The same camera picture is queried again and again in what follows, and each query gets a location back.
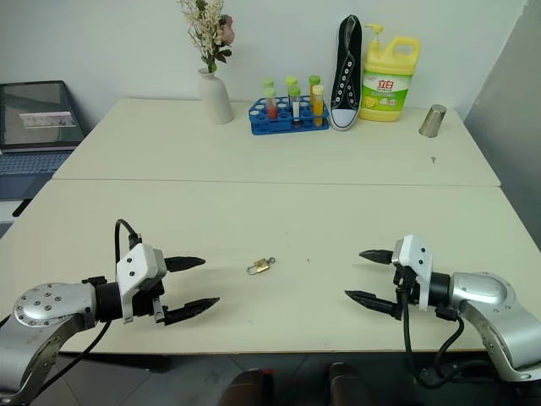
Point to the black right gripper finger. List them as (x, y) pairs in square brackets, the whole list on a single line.
[(378, 256), (372, 300)]

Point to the yellow dish soap bottle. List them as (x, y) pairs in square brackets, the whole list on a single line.
[(386, 91)]

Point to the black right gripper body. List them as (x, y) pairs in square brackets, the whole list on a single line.
[(406, 281)]

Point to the green-capped tube with orange liquid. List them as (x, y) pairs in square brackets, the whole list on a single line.
[(314, 80)]

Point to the black canvas sneaker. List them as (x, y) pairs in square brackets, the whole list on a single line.
[(348, 84)]

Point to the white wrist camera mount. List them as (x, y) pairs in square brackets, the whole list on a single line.
[(416, 258), (137, 264)]

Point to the dark table underframe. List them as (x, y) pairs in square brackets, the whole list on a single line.
[(127, 362)]

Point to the white ceramic vase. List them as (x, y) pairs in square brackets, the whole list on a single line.
[(215, 99)]

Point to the blue test tube rack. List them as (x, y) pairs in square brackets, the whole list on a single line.
[(264, 126)]

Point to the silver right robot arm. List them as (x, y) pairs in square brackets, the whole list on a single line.
[(482, 292)]

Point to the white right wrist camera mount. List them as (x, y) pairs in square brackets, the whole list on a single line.
[(416, 258)]

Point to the dark brown rounded shape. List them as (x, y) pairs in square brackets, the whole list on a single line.
[(346, 387), (249, 389)]

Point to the grey laptop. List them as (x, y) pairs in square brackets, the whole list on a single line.
[(36, 122)]

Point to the yellow-capped tube with orange liquid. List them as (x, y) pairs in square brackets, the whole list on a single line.
[(318, 103)]

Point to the stainless steel cup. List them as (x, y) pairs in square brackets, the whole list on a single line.
[(433, 122)]

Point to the dried flower bouquet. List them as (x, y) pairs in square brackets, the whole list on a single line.
[(207, 29)]

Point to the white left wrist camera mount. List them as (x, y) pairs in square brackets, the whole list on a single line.
[(137, 264)]

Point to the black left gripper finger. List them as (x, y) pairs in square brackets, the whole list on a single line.
[(184, 263), (192, 308)]

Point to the green-capped tube with red liquid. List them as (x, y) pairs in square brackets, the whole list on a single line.
[(271, 103)]

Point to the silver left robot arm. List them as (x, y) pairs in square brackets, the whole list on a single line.
[(46, 304)]

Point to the green-capped tube with white label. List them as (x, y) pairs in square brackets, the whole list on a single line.
[(295, 105)]

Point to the small brass padlock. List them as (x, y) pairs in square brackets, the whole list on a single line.
[(262, 266)]

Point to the green-capped empty test tube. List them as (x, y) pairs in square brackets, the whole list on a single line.
[(291, 81)]

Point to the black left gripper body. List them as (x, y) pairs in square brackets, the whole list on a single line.
[(148, 298)]

